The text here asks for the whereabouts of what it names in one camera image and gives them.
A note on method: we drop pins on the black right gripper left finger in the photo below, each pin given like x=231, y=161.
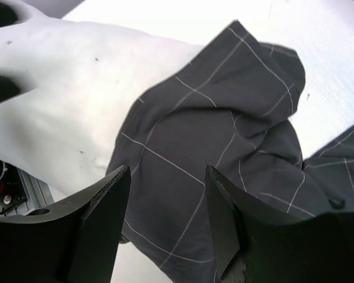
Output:
x=73, y=240

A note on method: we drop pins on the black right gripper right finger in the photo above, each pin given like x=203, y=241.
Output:
x=254, y=242

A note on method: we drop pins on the white pillow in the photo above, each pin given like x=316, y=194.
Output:
x=78, y=81

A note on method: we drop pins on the dark grey checked pillowcase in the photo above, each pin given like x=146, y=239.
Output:
x=274, y=121

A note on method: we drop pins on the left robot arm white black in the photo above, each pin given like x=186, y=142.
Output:
x=9, y=86

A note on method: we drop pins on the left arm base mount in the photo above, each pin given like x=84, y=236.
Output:
x=21, y=193

